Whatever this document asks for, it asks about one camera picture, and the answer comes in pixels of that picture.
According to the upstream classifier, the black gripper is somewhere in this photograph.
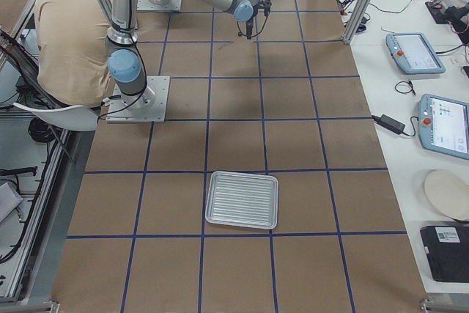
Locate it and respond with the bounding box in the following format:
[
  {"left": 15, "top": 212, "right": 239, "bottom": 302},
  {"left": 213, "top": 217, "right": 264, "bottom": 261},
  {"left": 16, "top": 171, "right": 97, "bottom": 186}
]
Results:
[{"left": 245, "top": 15, "right": 256, "bottom": 40}]

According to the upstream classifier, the silver ribbed metal tray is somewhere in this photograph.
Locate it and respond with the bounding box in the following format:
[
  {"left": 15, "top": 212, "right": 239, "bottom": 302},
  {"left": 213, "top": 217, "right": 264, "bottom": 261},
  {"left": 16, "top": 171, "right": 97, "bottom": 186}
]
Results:
[{"left": 205, "top": 171, "right": 279, "bottom": 230}]

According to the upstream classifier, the far teach pendant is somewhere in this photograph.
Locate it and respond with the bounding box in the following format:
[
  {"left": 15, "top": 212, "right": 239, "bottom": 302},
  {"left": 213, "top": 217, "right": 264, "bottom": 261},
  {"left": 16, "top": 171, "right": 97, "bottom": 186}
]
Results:
[{"left": 385, "top": 32, "right": 446, "bottom": 75}]

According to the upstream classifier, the teach pendant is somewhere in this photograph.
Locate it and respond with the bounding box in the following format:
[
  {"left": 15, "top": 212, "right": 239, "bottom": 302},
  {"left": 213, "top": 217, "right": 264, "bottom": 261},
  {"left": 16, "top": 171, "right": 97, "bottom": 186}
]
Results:
[
  {"left": 385, "top": 32, "right": 446, "bottom": 75},
  {"left": 418, "top": 94, "right": 468, "bottom": 160}
]

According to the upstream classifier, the black power adapter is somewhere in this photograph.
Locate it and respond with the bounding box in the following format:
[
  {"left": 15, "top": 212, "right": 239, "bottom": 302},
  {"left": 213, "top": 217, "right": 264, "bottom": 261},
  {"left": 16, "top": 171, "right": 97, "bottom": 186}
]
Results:
[{"left": 372, "top": 114, "right": 405, "bottom": 135}]

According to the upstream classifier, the person in beige shirt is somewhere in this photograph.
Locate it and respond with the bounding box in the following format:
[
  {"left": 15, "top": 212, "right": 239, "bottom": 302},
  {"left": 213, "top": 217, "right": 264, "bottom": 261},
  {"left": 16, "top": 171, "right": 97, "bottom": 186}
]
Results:
[{"left": 34, "top": 0, "right": 110, "bottom": 108}]

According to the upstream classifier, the white chair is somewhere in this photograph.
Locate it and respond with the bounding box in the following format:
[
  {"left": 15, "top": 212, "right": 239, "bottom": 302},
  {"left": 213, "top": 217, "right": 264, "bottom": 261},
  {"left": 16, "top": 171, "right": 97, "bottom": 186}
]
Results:
[{"left": 13, "top": 103, "right": 101, "bottom": 131}]

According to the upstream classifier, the near teach pendant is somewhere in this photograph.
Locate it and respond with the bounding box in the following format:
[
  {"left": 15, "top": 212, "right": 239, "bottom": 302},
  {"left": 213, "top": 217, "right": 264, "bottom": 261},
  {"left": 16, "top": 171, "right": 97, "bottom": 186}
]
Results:
[{"left": 418, "top": 94, "right": 468, "bottom": 160}]

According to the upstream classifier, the beige round plate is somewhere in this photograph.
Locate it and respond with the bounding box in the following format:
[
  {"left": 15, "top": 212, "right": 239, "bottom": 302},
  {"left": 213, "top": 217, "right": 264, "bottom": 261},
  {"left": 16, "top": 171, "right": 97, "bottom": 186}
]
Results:
[{"left": 424, "top": 170, "right": 468, "bottom": 221}]

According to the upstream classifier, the black box with label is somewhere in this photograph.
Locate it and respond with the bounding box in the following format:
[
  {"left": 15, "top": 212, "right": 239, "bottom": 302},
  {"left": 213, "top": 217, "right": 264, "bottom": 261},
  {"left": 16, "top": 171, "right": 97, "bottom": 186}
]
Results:
[{"left": 420, "top": 226, "right": 468, "bottom": 283}]

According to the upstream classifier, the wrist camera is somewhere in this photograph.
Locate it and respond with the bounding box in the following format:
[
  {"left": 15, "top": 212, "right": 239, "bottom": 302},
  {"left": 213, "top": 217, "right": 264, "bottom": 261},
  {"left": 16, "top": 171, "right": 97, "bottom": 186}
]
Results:
[{"left": 254, "top": 0, "right": 272, "bottom": 18}]

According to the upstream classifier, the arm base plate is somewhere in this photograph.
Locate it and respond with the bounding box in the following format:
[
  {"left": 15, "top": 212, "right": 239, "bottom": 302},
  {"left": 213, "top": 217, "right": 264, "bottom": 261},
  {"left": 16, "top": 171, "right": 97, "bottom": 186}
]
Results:
[
  {"left": 137, "top": 0, "right": 182, "bottom": 12},
  {"left": 106, "top": 76, "right": 170, "bottom": 123}
]

